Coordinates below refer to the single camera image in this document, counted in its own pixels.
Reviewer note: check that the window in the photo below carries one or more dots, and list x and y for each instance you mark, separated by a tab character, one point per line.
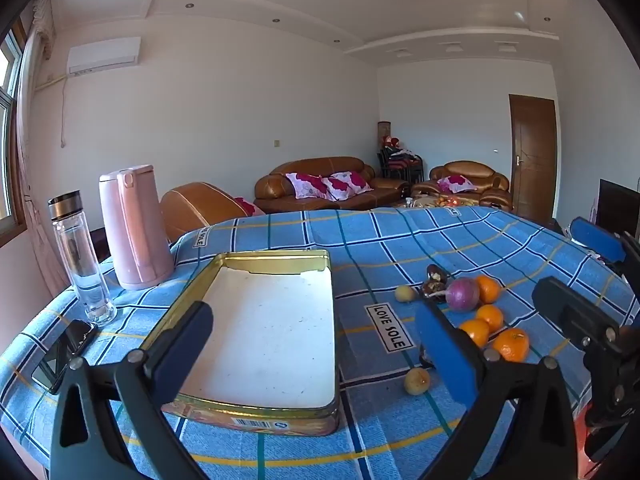
7	110

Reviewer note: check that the brown wooden door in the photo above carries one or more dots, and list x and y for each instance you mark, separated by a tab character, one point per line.
532	160

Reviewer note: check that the purple passion fruit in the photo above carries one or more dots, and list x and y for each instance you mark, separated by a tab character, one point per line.
462	293

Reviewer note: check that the gold metal tin box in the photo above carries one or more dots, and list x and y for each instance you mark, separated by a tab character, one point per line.
270	330

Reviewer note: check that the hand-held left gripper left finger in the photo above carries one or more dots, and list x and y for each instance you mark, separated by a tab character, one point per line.
185	340

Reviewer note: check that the blue plaid tablecloth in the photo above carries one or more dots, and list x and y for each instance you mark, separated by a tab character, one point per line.
400	240

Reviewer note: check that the red pillow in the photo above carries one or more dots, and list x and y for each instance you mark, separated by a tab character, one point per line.
250	206

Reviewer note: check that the dark maroon stool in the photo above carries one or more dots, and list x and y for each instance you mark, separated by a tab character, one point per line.
100	245

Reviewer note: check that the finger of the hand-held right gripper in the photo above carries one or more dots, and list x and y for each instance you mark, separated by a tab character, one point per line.
565	305
595	238

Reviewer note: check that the clear glass water bottle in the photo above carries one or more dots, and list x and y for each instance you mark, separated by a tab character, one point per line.
80	260

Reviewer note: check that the black smartphone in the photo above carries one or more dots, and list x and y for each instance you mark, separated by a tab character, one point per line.
62	355

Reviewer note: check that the floral pink pillow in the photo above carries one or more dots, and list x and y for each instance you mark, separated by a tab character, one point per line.
307	186
347	184
456	183

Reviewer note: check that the brown leather sofa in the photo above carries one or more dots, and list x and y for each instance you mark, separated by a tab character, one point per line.
272	190

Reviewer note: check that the coffee table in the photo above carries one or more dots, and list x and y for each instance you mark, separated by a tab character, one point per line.
435	202

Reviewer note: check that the tall cylindrical floor vase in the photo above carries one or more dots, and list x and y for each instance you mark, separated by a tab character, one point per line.
383	130

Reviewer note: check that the wrinkled brown passion fruit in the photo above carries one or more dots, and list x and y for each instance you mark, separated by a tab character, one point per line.
432	290

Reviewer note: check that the white air conditioner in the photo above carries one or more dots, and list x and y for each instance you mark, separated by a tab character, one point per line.
102	55

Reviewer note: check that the pink curtain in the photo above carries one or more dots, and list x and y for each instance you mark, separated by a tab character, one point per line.
42	240

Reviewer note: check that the pink electric kettle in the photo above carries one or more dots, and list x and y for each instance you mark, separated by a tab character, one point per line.
135	230

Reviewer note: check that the plain brown leather armchair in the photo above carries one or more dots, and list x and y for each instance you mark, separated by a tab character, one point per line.
200	207

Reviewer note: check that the stack of dark chairs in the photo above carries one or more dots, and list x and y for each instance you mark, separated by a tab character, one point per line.
400	165

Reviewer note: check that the orange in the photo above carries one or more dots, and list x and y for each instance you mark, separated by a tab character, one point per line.
490	317
487	289
511	345
475	332

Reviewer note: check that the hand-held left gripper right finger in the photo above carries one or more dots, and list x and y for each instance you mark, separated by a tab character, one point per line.
447	355

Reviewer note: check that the black television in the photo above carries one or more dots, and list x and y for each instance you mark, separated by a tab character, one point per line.
615	210

